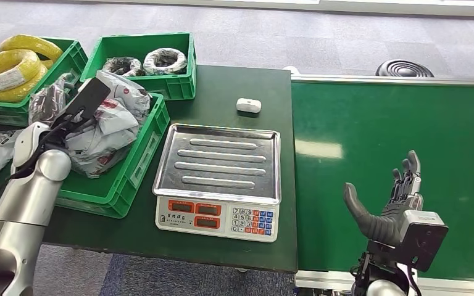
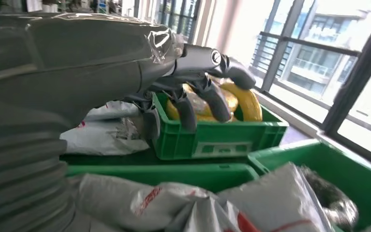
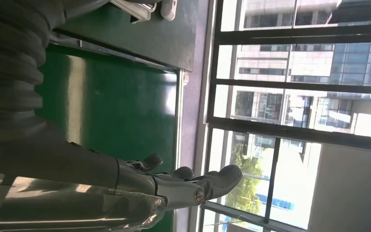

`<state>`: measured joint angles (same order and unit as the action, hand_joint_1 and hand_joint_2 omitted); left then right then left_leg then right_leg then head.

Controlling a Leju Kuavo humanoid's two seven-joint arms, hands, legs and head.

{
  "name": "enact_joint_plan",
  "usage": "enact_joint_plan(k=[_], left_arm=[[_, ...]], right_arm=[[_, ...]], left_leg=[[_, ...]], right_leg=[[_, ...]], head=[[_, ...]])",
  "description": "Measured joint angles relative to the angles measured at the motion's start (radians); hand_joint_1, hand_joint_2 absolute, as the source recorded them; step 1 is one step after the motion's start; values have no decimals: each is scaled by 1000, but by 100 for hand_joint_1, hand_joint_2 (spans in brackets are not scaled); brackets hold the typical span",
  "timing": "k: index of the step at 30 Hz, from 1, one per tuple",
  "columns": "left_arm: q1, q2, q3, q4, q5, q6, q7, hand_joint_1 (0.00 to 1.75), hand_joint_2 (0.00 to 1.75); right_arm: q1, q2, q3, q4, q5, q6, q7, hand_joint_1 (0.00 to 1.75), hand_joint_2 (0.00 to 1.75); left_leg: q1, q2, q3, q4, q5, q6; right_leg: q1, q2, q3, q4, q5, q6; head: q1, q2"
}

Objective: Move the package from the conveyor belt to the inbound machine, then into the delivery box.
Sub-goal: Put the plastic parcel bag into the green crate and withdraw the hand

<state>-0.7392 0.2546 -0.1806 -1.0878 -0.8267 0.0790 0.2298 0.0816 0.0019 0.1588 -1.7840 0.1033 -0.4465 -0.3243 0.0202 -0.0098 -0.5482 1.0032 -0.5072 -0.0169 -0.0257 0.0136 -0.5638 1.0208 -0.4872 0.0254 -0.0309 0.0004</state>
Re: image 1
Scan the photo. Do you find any green plastic crate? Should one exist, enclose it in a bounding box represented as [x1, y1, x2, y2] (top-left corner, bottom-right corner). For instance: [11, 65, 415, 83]
[80, 32, 198, 102]
[0, 37, 89, 128]
[54, 86, 171, 220]

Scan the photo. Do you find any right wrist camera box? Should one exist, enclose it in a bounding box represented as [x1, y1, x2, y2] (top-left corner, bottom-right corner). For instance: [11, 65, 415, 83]
[397, 209, 449, 273]

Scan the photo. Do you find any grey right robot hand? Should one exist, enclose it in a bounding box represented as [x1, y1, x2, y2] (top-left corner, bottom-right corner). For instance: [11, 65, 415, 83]
[343, 150, 424, 247]

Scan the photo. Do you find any black round ribbed disc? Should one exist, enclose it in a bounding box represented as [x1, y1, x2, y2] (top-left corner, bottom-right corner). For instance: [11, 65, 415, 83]
[375, 59, 435, 78]

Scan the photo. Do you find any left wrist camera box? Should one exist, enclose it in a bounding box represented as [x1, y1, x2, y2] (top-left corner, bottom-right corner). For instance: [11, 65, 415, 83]
[52, 77, 112, 133]

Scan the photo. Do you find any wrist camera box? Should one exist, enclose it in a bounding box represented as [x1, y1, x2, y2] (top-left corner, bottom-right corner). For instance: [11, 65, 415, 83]
[397, 209, 449, 273]
[52, 77, 112, 133]

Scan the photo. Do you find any electronic scale steel tray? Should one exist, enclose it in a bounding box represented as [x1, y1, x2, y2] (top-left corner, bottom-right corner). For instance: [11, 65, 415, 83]
[152, 123, 282, 244]

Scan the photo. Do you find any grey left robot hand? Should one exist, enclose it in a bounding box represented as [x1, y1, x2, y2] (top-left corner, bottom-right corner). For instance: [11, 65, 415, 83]
[28, 75, 71, 128]

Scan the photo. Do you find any small white device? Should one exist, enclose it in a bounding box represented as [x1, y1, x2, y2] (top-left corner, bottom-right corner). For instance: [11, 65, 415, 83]
[236, 97, 262, 114]

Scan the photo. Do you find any green conveyor belt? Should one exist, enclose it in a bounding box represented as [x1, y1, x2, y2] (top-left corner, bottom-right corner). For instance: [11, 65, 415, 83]
[290, 75, 474, 296]

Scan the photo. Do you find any dark green table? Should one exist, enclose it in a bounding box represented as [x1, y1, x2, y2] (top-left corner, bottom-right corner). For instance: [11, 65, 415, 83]
[0, 65, 299, 274]

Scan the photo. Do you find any yellow wire coil white label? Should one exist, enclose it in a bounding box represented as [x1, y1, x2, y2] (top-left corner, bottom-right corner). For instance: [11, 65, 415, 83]
[0, 49, 42, 93]

